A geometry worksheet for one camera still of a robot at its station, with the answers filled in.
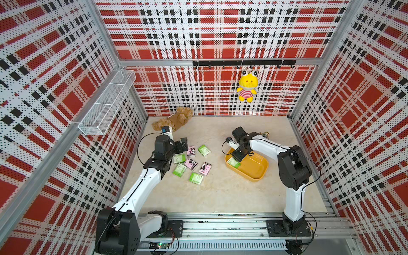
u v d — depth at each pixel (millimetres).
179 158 958
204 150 1003
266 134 1103
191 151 987
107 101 776
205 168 924
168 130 728
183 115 1065
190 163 934
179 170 909
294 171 521
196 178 877
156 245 701
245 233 730
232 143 869
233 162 934
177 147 738
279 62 880
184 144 752
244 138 726
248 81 910
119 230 395
